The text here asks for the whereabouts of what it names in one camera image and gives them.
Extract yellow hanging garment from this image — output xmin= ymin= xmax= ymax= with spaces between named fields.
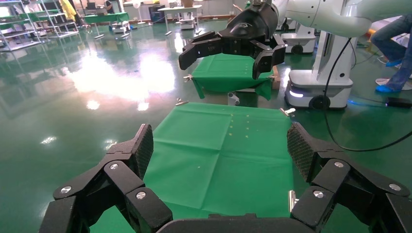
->
xmin=59 ymin=0 xmax=77 ymax=21

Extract white standing fan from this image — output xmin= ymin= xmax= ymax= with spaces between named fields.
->
xmin=132 ymin=1 xmax=146 ymax=25

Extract person legs in jeans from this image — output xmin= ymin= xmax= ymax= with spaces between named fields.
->
xmin=370 ymin=14 xmax=412 ymax=92

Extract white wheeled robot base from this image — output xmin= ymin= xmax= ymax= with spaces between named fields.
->
xmin=280 ymin=22 xmax=318 ymax=55

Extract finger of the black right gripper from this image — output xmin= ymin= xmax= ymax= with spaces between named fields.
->
xmin=252 ymin=33 xmax=287 ymax=81
xmin=178 ymin=30 xmax=223 ymax=71

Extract small green tablecloth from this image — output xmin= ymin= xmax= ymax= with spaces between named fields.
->
xmin=191 ymin=53 xmax=274 ymax=101

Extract white background table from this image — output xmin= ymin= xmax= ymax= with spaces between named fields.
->
xmin=157 ymin=4 xmax=203 ymax=36

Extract grey metal shelf rack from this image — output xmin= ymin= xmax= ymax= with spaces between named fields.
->
xmin=0 ymin=0 xmax=42 ymax=52
xmin=37 ymin=0 xmax=80 ymax=38

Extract green covered background table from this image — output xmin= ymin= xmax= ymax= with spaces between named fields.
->
xmin=84 ymin=12 xmax=130 ymax=39

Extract large green tablecloth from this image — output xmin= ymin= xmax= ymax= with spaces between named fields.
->
xmin=90 ymin=102 xmax=295 ymax=233

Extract long black floor cable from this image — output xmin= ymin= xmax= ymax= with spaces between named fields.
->
xmin=323 ymin=37 xmax=412 ymax=153

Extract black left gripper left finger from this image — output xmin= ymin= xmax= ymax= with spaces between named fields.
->
xmin=38 ymin=123 xmax=173 ymax=233

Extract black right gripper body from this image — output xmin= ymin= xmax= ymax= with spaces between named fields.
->
xmin=218 ymin=2 xmax=279 ymax=56

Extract wooden board beside table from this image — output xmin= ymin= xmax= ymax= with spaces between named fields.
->
xmin=272 ymin=66 xmax=281 ymax=90

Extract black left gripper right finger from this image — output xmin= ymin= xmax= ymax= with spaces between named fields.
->
xmin=286 ymin=122 xmax=412 ymax=233

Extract small white mobile robot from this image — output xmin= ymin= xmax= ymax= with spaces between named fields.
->
xmin=179 ymin=13 xmax=196 ymax=30
xmin=111 ymin=20 xmax=131 ymax=34

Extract white wheeled robot with column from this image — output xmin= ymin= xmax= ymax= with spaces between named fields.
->
xmin=285 ymin=30 xmax=359 ymax=111

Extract black power brick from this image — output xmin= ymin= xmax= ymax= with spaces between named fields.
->
xmin=385 ymin=97 xmax=412 ymax=108

